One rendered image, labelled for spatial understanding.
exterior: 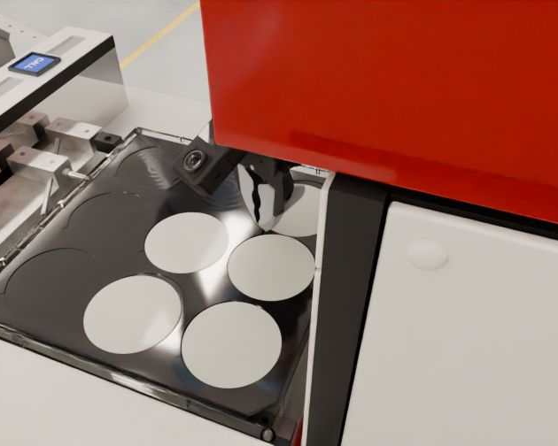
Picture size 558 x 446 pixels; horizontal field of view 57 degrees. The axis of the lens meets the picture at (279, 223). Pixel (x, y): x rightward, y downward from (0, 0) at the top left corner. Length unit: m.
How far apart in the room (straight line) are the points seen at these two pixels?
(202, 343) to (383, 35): 0.42
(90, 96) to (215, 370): 0.57
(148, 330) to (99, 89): 0.52
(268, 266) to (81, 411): 0.25
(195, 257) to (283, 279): 0.11
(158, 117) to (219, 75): 0.81
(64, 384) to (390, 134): 0.36
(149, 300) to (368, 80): 0.44
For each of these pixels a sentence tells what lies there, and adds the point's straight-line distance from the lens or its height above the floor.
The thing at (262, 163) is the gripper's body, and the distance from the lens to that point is 0.53.
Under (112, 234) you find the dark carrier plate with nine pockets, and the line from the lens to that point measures 0.66.
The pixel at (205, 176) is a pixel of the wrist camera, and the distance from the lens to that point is 0.48.
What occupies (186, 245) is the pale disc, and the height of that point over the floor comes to 0.90.
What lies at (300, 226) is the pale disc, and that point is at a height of 0.90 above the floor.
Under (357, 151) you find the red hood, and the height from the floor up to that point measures 1.24.
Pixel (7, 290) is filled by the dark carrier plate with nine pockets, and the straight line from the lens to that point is 0.64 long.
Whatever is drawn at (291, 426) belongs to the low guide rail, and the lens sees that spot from 0.54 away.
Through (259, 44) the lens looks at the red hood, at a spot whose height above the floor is 1.27.
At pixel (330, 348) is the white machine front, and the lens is 0.27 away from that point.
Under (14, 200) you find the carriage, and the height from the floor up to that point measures 0.88.
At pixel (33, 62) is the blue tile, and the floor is 0.96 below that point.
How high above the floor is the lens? 1.35
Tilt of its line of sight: 44 degrees down
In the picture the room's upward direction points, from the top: straight up
